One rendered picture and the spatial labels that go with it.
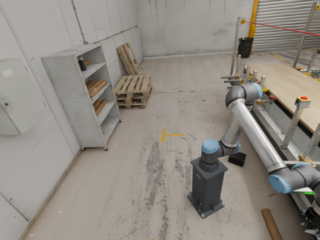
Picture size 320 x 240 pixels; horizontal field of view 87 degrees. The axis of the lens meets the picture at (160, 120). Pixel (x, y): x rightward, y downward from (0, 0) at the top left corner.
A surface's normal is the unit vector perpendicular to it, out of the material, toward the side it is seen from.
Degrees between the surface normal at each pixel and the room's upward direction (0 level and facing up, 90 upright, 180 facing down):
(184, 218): 0
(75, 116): 90
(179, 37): 90
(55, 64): 90
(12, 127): 90
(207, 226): 0
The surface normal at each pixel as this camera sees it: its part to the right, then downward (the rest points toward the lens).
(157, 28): -0.08, 0.54
